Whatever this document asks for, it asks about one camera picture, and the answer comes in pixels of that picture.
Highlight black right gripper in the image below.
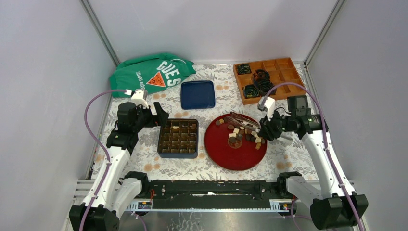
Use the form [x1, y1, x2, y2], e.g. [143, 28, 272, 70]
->
[257, 107, 295, 141]

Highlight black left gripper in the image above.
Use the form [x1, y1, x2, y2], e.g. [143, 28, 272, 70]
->
[132, 102, 169, 133]

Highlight blue chocolate box with tray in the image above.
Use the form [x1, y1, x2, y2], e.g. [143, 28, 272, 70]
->
[157, 119, 199, 159]

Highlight silver metal tongs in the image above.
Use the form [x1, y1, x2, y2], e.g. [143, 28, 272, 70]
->
[225, 112, 293, 141]

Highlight blue box lid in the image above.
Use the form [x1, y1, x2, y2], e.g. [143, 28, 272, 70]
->
[180, 80, 216, 110]

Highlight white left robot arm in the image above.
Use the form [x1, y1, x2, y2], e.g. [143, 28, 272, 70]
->
[69, 102, 169, 231]

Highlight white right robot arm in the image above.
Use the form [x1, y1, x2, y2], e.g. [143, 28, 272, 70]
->
[257, 95, 369, 230]

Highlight green printed bag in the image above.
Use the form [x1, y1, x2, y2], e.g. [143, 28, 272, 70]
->
[109, 52, 196, 94]

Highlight floral tablecloth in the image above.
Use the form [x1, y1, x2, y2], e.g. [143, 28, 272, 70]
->
[123, 64, 318, 180]

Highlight orange wooden divider tray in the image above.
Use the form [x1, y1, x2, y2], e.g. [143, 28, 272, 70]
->
[233, 57, 304, 105]

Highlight red round plate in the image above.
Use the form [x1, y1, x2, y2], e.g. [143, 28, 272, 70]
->
[204, 113, 268, 171]

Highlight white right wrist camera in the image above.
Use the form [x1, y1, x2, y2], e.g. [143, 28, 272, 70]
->
[257, 96, 276, 121]

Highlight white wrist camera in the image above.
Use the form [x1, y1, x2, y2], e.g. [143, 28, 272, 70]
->
[130, 89, 149, 109]
[257, 96, 276, 121]

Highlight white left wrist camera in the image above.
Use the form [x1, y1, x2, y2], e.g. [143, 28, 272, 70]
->
[130, 89, 149, 109]

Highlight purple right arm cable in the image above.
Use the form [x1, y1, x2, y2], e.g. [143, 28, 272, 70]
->
[259, 81, 366, 231]

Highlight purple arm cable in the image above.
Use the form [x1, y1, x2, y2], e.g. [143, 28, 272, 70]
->
[259, 81, 366, 231]
[78, 89, 135, 231]

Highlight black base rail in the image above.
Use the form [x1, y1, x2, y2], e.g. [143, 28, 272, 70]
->
[119, 179, 297, 210]

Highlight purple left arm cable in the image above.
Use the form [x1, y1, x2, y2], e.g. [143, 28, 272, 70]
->
[78, 89, 135, 231]

